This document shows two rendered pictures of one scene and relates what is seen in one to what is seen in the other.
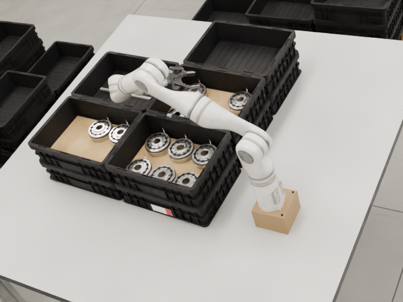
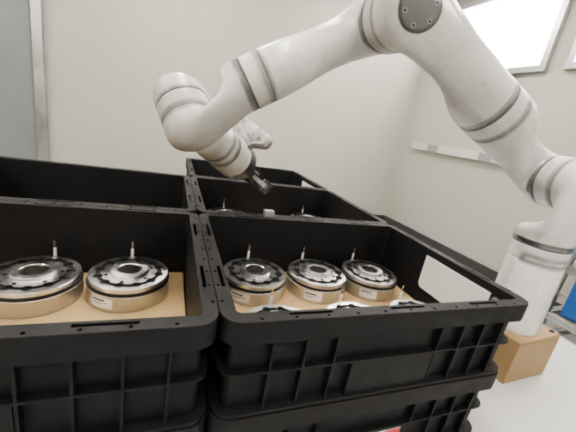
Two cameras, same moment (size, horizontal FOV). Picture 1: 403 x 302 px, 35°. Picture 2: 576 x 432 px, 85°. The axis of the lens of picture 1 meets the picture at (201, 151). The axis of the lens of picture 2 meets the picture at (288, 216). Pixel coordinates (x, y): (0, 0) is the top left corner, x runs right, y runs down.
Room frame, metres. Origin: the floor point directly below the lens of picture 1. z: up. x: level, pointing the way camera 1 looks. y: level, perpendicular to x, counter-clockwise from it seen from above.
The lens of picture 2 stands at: (1.62, 0.55, 1.09)
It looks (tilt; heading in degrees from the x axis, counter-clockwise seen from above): 16 degrees down; 295
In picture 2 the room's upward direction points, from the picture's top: 10 degrees clockwise
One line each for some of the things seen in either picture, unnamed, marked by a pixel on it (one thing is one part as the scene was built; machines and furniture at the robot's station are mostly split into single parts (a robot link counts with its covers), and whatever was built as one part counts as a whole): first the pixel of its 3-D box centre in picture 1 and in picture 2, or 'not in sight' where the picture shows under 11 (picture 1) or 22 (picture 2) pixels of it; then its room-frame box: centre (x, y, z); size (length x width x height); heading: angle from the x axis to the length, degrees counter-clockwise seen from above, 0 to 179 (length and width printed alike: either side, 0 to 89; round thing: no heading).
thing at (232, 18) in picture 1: (231, 27); not in sight; (3.25, -0.43, 0.26); 0.40 x 0.30 x 0.23; 49
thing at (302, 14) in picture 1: (291, 26); not in sight; (2.98, -0.73, 0.31); 0.40 x 0.30 x 0.34; 49
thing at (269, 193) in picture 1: (265, 186); (525, 284); (1.42, -0.17, 0.88); 0.09 x 0.09 x 0.17; 53
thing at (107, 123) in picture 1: (99, 128); (34, 274); (2.04, 0.36, 0.86); 0.10 x 0.10 x 0.01
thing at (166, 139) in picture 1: (157, 142); (255, 273); (1.84, 0.15, 0.86); 0.10 x 0.10 x 0.01
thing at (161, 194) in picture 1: (171, 159); (335, 289); (1.71, 0.12, 0.87); 0.40 x 0.30 x 0.11; 47
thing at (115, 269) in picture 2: (120, 132); (129, 270); (1.96, 0.28, 0.86); 0.05 x 0.05 x 0.01
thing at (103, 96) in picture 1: (129, 89); (82, 212); (2.21, 0.20, 0.87); 0.40 x 0.30 x 0.11; 47
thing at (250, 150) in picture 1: (255, 155); (557, 206); (1.42, -0.16, 1.04); 0.09 x 0.09 x 0.17; 40
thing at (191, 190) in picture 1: (167, 150); (343, 259); (1.71, 0.12, 0.92); 0.40 x 0.30 x 0.02; 47
